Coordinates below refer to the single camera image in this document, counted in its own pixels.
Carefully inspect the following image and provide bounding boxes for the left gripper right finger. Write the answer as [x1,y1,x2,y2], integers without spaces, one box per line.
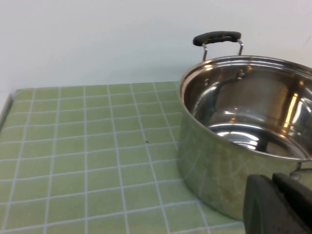
[272,172,312,234]

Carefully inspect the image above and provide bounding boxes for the green checkered tablecloth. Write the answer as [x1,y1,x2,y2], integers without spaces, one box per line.
[0,81,312,234]

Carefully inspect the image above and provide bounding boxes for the stainless steel pot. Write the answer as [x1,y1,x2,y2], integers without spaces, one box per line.
[177,30,312,221]

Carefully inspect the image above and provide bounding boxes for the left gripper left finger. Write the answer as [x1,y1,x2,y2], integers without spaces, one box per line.
[243,174,302,234]

